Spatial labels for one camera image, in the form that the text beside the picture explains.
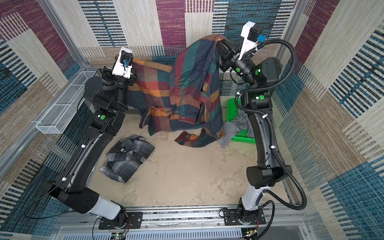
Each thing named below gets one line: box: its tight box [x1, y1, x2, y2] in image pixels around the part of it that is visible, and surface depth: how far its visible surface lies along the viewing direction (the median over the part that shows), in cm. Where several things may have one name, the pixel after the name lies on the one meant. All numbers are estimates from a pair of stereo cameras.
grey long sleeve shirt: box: [217, 111, 255, 148], surface depth 102 cm
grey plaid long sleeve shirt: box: [99, 134, 155, 183], surface depth 92 cm
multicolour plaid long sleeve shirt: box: [128, 34, 224, 147], surface depth 61 cm
